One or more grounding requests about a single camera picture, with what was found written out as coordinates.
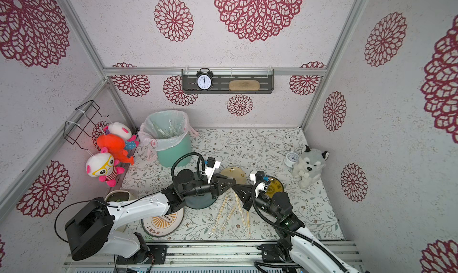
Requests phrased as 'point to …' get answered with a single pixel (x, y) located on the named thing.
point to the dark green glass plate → (200, 201)
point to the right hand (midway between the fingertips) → (233, 187)
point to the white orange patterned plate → (156, 226)
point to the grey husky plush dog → (308, 168)
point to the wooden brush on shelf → (244, 85)
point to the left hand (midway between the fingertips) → (235, 182)
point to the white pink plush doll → (123, 131)
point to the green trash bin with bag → (167, 135)
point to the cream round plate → (235, 173)
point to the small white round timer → (291, 158)
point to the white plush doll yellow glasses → (104, 165)
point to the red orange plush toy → (115, 145)
